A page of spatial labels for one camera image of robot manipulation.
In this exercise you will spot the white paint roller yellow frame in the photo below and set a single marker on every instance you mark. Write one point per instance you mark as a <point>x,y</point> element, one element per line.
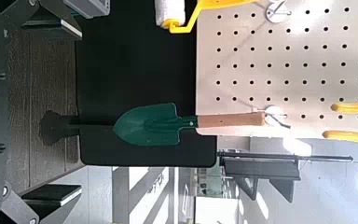
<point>171,11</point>

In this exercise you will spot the black table foot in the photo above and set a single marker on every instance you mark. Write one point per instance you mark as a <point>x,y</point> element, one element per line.
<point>54,127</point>

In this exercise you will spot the beige pegboard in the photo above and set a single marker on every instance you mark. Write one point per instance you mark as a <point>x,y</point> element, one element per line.
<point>261,68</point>

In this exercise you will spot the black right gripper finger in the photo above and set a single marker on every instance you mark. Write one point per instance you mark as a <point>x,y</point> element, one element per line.
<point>62,26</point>
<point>56,194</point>

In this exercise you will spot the grey beam frame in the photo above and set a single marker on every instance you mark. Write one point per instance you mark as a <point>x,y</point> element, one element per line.
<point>119,193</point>

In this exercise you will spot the thin black rod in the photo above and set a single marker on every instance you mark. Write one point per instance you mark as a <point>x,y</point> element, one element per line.
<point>276,156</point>

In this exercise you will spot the black shelf with brackets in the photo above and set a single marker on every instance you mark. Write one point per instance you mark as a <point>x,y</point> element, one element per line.
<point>261,169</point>

